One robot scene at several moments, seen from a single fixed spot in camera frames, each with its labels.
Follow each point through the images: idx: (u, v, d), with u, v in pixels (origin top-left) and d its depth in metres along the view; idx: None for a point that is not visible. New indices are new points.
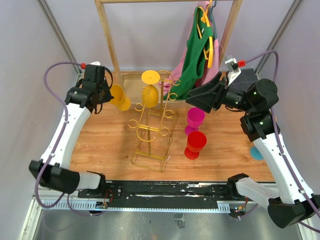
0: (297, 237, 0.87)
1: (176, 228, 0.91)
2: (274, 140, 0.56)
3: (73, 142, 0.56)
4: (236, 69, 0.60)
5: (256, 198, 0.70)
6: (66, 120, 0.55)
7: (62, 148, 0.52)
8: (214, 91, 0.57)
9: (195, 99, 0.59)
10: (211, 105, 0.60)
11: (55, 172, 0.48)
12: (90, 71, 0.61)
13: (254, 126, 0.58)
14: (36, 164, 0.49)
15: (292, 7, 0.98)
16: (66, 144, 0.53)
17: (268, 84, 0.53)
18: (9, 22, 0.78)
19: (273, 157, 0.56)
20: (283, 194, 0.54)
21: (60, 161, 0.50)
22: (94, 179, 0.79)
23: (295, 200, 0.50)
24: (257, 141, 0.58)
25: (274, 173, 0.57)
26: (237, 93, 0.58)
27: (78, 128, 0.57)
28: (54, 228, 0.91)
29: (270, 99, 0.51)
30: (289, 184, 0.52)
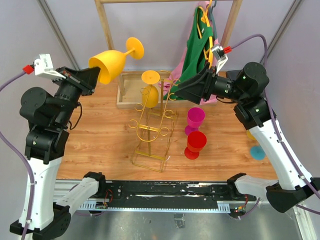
0: (297, 237, 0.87)
1: (176, 228, 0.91)
2: (271, 126, 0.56)
3: (49, 197, 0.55)
4: (222, 56, 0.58)
5: (255, 192, 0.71)
6: (32, 182, 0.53)
7: (37, 211, 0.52)
8: (202, 80, 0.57)
9: (184, 91, 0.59)
10: (200, 96, 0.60)
11: (36, 235, 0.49)
12: (31, 118, 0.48)
13: (248, 112, 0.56)
14: (16, 229, 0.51)
15: (292, 7, 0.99)
16: (41, 206, 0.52)
17: (256, 66, 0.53)
18: (9, 22, 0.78)
19: (271, 144, 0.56)
20: (282, 180, 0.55)
21: (38, 224, 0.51)
22: (92, 188, 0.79)
23: (296, 186, 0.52)
24: (254, 129, 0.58)
25: (272, 159, 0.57)
26: (226, 82, 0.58)
27: (51, 183, 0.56)
28: None
29: (261, 81, 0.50)
30: (289, 171, 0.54)
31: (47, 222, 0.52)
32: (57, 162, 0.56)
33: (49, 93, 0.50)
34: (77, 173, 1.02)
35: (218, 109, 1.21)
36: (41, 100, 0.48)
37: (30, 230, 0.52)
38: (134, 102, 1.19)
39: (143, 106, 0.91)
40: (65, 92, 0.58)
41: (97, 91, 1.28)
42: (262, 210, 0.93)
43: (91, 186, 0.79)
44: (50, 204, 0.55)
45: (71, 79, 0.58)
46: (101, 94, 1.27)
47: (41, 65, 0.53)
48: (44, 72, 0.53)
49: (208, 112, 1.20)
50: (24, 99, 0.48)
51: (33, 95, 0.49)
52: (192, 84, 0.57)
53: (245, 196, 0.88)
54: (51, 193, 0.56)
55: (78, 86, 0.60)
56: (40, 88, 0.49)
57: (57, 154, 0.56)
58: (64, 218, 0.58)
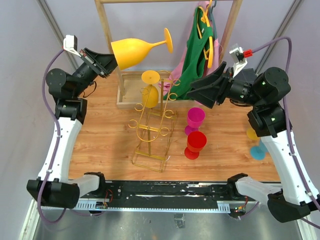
0: (297, 237, 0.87)
1: (176, 228, 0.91)
2: (285, 138, 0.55)
3: (68, 155, 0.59)
4: (242, 59, 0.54)
5: (256, 196, 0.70)
6: (59, 134, 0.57)
7: (59, 163, 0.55)
8: (217, 84, 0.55)
9: (197, 94, 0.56)
10: (214, 99, 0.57)
11: (55, 187, 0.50)
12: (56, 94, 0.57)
13: (263, 120, 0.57)
14: (35, 182, 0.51)
15: (292, 7, 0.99)
16: (62, 159, 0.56)
17: (278, 73, 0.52)
18: (9, 22, 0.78)
19: (283, 156, 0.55)
20: (287, 193, 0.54)
21: (59, 175, 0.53)
22: (94, 181, 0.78)
23: (301, 201, 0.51)
24: (266, 137, 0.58)
25: (281, 171, 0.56)
26: (243, 86, 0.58)
27: (72, 141, 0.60)
28: (54, 228, 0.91)
29: (281, 90, 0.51)
30: (296, 185, 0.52)
31: (64, 177, 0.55)
32: (79, 125, 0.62)
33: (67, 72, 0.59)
34: (77, 173, 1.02)
35: (218, 109, 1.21)
36: (63, 78, 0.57)
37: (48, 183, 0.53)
38: (134, 102, 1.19)
39: (143, 106, 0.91)
40: (81, 70, 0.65)
41: (97, 91, 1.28)
42: (262, 210, 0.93)
43: (93, 178, 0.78)
44: (68, 162, 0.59)
45: (84, 59, 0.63)
46: (100, 94, 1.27)
47: (64, 43, 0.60)
48: (67, 49, 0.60)
49: (209, 113, 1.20)
50: (48, 81, 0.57)
51: (54, 76, 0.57)
52: (207, 88, 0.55)
53: (245, 197, 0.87)
54: (70, 152, 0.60)
55: (91, 67, 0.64)
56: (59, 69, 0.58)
57: (82, 120, 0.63)
58: (77, 189, 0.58)
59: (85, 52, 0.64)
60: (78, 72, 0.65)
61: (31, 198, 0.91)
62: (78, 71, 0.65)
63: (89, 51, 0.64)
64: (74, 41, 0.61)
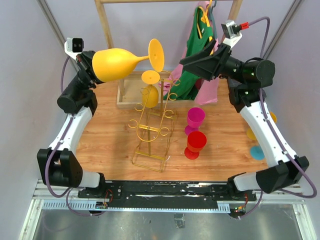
0: (297, 237, 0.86)
1: (176, 228, 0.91)
2: (259, 108, 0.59)
3: (78, 137, 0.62)
4: (238, 32, 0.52)
5: (249, 182, 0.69)
6: (73, 115, 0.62)
7: (69, 136, 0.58)
8: (218, 55, 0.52)
9: (194, 66, 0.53)
10: (212, 72, 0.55)
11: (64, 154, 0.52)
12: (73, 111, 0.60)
13: (240, 97, 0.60)
14: (45, 150, 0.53)
15: (292, 7, 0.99)
16: (73, 134, 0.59)
17: (268, 66, 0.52)
18: (9, 21, 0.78)
19: (258, 123, 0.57)
20: (268, 158, 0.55)
21: (68, 146, 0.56)
22: (95, 178, 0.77)
23: (279, 160, 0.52)
24: (243, 111, 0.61)
25: (260, 139, 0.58)
26: (235, 62, 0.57)
27: (82, 126, 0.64)
28: (54, 228, 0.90)
29: (264, 83, 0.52)
30: (273, 147, 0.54)
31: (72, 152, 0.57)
32: (89, 115, 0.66)
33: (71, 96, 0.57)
34: None
35: (218, 109, 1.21)
36: (72, 105, 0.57)
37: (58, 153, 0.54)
38: (134, 102, 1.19)
39: (143, 106, 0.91)
40: (80, 74, 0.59)
41: (98, 91, 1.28)
42: (261, 210, 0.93)
43: (94, 175, 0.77)
44: (75, 142, 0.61)
45: (79, 65, 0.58)
46: (101, 94, 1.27)
47: (66, 45, 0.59)
48: (66, 51, 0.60)
49: (208, 112, 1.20)
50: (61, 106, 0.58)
51: (63, 103, 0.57)
52: (207, 58, 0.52)
53: (245, 196, 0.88)
54: (79, 135, 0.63)
55: (85, 74, 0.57)
56: (65, 97, 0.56)
57: (93, 112, 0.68)
58: (81, 172, 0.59)
59: (79, 57, 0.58)
60: (77, 76, 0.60)
61: (31, 198, 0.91)
62: (78, 75, 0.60)
63: (85, 55, 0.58)
64: (74, 43, 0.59)
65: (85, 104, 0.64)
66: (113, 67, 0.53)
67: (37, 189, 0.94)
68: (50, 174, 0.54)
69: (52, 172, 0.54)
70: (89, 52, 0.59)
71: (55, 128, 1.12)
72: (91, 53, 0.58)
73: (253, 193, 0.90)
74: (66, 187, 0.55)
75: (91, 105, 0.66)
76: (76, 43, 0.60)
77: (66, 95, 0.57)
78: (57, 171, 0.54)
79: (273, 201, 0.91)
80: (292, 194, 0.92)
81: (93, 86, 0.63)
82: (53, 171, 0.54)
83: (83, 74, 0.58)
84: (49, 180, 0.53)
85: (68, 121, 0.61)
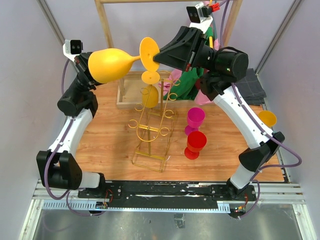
0: (297, 237, 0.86)
1: (176, 228, 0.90)
2: (232, 94, 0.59)
3: (78, 138, 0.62)
4: (208, 14, 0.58)
5: (242, 174, 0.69)
6: (73, 117, 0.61)
7: (69, 138, 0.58)
8: (189, 40, 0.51)
9: (166, 55, 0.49)
10: (185, 60, 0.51)
11: (63, 157, 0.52)
12: (72, 114, 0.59)
13: (211, 86, 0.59)
14: (45, 152, 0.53)
15: (292, 7, 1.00)
16: (73, 136, 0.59)
17: (243, 59, 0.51)
18: (9, 21, 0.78)
19: (234, 109, 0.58)
20: (249, 141, 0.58)
21: (67, 148, 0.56)
22: (95, 179, 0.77)
23: (260, 142, 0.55)
24: (216, 98, 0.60)
25: (238, 124, 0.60)
26: (209, 51, 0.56)
27: (83, 127, 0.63)
28: (54, 228, 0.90)
29: (239, 78, 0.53)
30: (252, 130, 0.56)
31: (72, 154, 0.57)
32: (90, 117, 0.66)
33: (71, 100, 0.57)
34: None
35: (217, 109, 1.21)
36: (73, 108, 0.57)
37: (57, 155, 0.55)
38: (134, 102, 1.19)
39: (143, 106, 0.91)
40: (79, 76, 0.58)
41: (97, 91, 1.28)
42: (262, 210, 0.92)
43: (94, 175, 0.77)
44: (76, 144, 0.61)
45: (78, 67, 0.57)
46: (101, 94, 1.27)
47: (64, 47, 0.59)
48: (64, 53, 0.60)
49: (208, 112, 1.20)
50: (63, 109, 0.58)
51: (63, 106, 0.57)
52: (177, 45, 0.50)
53: (245, 196, 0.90)
54: (79, 137, 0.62)
55: (84, 76, 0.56)
56: (66, 100, 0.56)
57: (94, 114, 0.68)
58: (80, 174, 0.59)
59: (78, 59, 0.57)
60: (77, 77, 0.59)
61: (31, 198, 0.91)
62: (77, 77, 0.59)
63: (83, 57, 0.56)
64: (73, 45, 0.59)
65: (85, 107, 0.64)
66: (112, 68, 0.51)
67: (37, 189, 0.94)
68: (50, 176, 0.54)
69: (51, 174, 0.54)
70: (87, 52, 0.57)
71: (55, 129, 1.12)
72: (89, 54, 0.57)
73: (253, 193, 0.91)
74: (66, 189, 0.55)
75: (92, 107, 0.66)
76: (75, 44, 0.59)
77: (66, 98, 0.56)
78: (57, 173, 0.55)
79: (273, 201, 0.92)
80: (292, 194, 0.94)
81: (92, 88, 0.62)
82: (53, 173, 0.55)
83: (82, 76, 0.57)
84: (48, 182, 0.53)
85: (68, 123, 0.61)
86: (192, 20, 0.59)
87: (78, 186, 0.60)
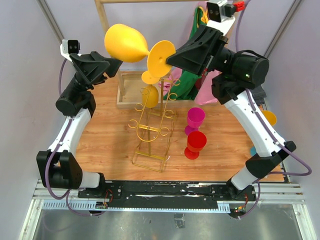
0: (297, 237, 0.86)
1: (176, 228, 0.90)
2: (245, 99, 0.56)
3: (77, 138, 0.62)
4: (232, 13, 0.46)
5: (244, 177, 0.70)
6: (72, 117, 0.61)
7: (69, 138, 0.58)
8: (207, 42, 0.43)
9: (181, 59, 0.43)
10: (200, 63, 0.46)
11: (63, 156, 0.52)
12: (70, 114, 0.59)
13: (225, 90, 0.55)
14: (44, 152, 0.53)
15: (292, 7, 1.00)
16: (73, 136, 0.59)
17: (264, 65, 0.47)
18: (9, 22, 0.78)
19: (247, 116, 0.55)
20: (259, 149, 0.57)
21: (67, 148, 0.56)
22: (95, 178, 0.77)
23: (272, 152, 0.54)
24: (228, 103, 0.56)
25: (249, 131, 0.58)
26: (226, 54, 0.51)
27: (81, 127, 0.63)
28: (54, 228, 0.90)
29: (257, 84, 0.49)
30: (265, 139, 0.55)
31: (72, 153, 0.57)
32: (88, 117, 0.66)
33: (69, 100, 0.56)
34: None
35: (217, 109, 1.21)
36: (71, 107, 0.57)
37: (57, 155, 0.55)
38: (134, 102, 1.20)
39: (143, 106, 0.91)
40: (77, 76, 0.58)
41: (97, 91, 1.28)
42: (262, 210, 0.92)
43: (94, 175, 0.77)
44: (75, 143, 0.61)
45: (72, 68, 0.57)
46: (101, 94, 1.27)
47: (61, 47, 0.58)
48: (62, 54, 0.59)
49: (208, 113, 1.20)
50: (61, 109, 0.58)
51: (62, 106, 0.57)
52: (194, 46, 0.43)
53: (245, 196, 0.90)
54: (78, 137, 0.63)
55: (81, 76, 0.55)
56: (64, 100, 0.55)
57: (92, 113, 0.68)
58: (81, 174, 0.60)
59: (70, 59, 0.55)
60: (75, 77, 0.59)
61: (31, 198, 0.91)
62: (75, 77, 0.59)
63: (73, 57, 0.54)
64: (70, 45, 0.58)
65: (83, 106, 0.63)
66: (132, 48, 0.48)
67: (37, 189, 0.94)
68: (50, 176, 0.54)
69: (52, 173, 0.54)
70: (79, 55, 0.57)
71: (55, 129, 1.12)
72: (79, 56, 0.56)
73: (253, 193, 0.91)
74: (67, 188, 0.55)
75: (90, 107, 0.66)
76: (72, 45, 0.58)
77: (64, 98, 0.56)
78: (57, 173, 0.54)
79: (273, 201, 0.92)
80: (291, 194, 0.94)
81: (90, 88, 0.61)
82: (53, 173, 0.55)
83: (80, 76, 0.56)
84: (49, 183, 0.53)
85: (67, 123, 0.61)
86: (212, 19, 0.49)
87: (79, 185, 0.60)
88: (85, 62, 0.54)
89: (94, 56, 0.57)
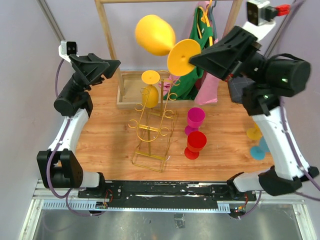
0: (297, 237, 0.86)
1: (176, 228, 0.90)
2: (278, 116, 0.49)
3: (76, 138, 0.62)
4: (272, 18, 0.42)
5: (249, 183, 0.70)
6: (71, 117, 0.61)
7: (68, 137, 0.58)
8: (237, 46, 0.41)
9: (205, 58, 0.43)
10: (226, 67, 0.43)
11: (63, 154, 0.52)
12: (68, 113, 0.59)
13: (256, 100, 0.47)
14: (44, 152, 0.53)
15: (292, 7, 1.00)
16: (72, 135, 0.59)
17: (304, 68, 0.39)
18: (9, 22, 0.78)
19: (276, 135, 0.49)
20: (279, 170, 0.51)
21: (68, 147, 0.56)
22: (95, 178, 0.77)
23: (293, 177, 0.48)
24: (257, 116, 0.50)
25: (273, 150, 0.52)
26: (258, 60, 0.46)
27: (80, 126, 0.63)
28: (54, 228, 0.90)
29: (297, 91, 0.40)
30: (289, 162, 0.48)
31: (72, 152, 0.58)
32: (86, 117, 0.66)
33: (67, 99, 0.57)
34: None
35: (217, 109, 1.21)
36: (69, 107, 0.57)
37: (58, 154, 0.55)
38: (134, 102, 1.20)
39: (143, 106, 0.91)
40: (75, 76, 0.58)
41: (97, 91, 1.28)
42: (262, 210, 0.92)
43: (94, 175, 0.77)
44: (75, 142, 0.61)
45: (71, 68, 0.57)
46: (101, 94, 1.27)
47: (60, 49, 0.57)
48: (60, 55, 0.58)
49: (208, 113, 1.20)
50: (58, 109, 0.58)
51: (60, 106, 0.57)
52: (221, 49, 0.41)
53: (245, 196, 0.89)
54: (77, 136, 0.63)
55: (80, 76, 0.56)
56: (62, 100, 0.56)
57: (89, 114, 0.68)
58: (82, 172, 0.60)
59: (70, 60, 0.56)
60: (73, 78, 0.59)
61: (31, 198, 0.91)
62: (73, 77, 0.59)
63: (72, 58, 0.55)
64: (69, 46, 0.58)
65: (81, 106, 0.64)
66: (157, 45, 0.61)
67: (37, 189, 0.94)
68: (51, 176, 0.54)
69: (53, 173, 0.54)
70: (78, 56, 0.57)
71: (55, 129, 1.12)
72: (78, 57, 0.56)
73: (253, 193, 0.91)
74: (69, 188, 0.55)
75: (87, 108, 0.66)
76: (70, 46, 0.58)
77: (62, 98, 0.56)
78: (58, 173, 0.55)
79: (273, 201, 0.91)
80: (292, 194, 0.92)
81: (88, 89, 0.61)
82: (54, 172, 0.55)
83: (78, 76, 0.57)
84: (51, 183, 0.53)
85: (66, 123, 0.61)
86: (250, 20, 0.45)
87: (80, 185, 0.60)
88: (85, 62, 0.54)
89: (92, 57, 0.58)
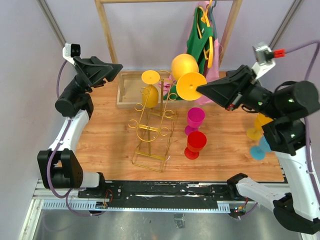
0: (297, 237, 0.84)
1: (176, 228, 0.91)
2: (304, 155, 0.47)
3: (76, 138, 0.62)
4: (269, 60, 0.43)
5: (258, 199, 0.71)
6: (71, 118, 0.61)
7: (69, 137, 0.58)
8: (236, 81, 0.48)
9: (211, 91, 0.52)
10: (227, 98, 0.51)
11: (64, 154, 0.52)
12: (68, 114, 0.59)
13: (280, 134, 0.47)
14: (45, 151, 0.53)
15: (292, 7, 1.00)
16: (72, 135, 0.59)
17: (308, 87, 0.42)
18: (9, 21, 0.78)
19: (299, 175, 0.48)
20: (299, 207, 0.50)
21: (68, 147, 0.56)
22: (95, 179, 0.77)
23: (314, 218, 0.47)
24: (282, 153, 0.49)
25: (294, 186, 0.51)
26: (263, 93, 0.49)
27: (81, 127, 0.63)
28: (54, 228, 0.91)
29: (311, 110, 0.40)
30: (311, 203, 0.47)
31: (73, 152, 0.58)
32: (86, 118, 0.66)
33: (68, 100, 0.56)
34: None
35: (217, 109, 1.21)
36: (70, 108, 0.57)
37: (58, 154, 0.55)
38: (134, 102, 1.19)
39: (143, 106, 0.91)
40: (77, 78, 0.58)
41: (97, 91, 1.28)
42: (262, 210, 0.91)
43: (94, 175, 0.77)
44: (75, 143, 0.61)
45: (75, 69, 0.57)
46: (101, 94, 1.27)
47: (64, 50, 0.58)
48: (64, 56, 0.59)
49: (208, 113, 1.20)
50: (59, 109, 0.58)
51: (61, 106, 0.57)
52: (223, 82, 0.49)
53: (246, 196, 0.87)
54: (77, 137, 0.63)
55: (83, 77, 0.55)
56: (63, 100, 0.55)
57: (90, 115, 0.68)
58: (82, 173, 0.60)
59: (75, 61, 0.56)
60: (75, 79, 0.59)
61: (31, 198, 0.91)
62: (75, 79, 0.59)
63: (77, 59, 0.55)
64: (73, 48, 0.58)
65: (82, 108, 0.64)
66: None
67: (37, 189, 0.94)
68: (51, 176, 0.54)
69: (53, 173, 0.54)
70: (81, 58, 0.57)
71: (55, 129, 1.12)
72: (82, 59, 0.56)
73: None
74: (68, 188, 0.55)
75: (88, 109, 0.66)
76: (74, 48, 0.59)
77: (63, 99, 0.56)
78: (58, 173, 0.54)
79: None
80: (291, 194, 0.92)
81: (89, 90, 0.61)
82: (54, 172, 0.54)
83: (81, 77, 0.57)
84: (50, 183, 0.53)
85: (66, 123, 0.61)
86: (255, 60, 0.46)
87: (80, 185, 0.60)
88: (89, 65, 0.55)
89: (94, 60, 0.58)
